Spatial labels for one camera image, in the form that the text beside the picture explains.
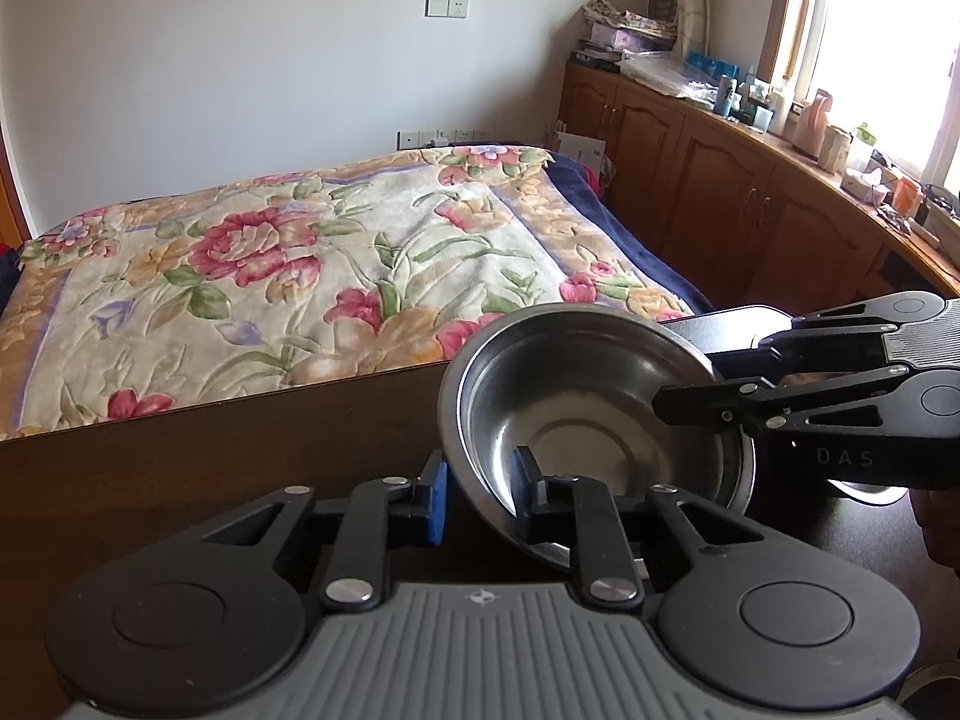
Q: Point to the white cardboard box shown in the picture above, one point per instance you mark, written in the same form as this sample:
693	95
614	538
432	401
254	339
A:
581	151

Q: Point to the person's right hand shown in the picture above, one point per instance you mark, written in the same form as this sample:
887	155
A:
941	529

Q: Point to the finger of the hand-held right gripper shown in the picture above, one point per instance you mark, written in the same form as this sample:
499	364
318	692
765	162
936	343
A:
697	401
817	334

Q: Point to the patterned beige curtain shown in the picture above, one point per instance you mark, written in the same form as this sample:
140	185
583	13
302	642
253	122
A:
697	0

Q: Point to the pink container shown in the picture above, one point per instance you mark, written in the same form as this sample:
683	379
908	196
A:
814	127

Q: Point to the window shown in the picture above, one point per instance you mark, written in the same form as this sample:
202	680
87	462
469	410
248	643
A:
877	37

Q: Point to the green capped bottle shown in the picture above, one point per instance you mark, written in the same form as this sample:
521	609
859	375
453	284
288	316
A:
864	150

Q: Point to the wooden cabinet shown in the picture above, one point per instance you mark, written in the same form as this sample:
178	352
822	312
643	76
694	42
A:
712	187

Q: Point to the woven dark ornament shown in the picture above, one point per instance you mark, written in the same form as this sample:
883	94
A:
663	1

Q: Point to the stainless steel bowl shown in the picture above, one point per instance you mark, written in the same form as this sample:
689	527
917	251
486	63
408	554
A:
585	405
862	491

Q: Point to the stack of books and fabrics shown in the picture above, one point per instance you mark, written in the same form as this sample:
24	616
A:
622	34

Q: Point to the row of blue bottles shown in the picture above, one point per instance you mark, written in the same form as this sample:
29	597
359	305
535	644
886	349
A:
709	66

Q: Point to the floral blanket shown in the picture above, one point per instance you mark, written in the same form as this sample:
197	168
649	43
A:
300	277

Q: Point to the wooden slatted headboard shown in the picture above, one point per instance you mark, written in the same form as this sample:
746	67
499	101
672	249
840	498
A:
9	202

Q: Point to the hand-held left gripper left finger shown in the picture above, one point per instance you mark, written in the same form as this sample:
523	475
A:
436	502

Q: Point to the orange container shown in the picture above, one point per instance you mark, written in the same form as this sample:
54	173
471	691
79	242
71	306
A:
907	199

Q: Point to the white cup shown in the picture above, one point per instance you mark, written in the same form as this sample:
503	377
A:
836	148

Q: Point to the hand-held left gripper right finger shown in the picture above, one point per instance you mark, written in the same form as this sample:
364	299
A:
529	491

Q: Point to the white wall switch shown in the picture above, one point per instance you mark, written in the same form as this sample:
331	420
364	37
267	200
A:
447	7

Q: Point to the white wall outlet strip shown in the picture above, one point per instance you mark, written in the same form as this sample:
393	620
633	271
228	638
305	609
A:
442	138

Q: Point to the clear plastic bags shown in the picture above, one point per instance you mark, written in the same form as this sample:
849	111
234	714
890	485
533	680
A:
667	75

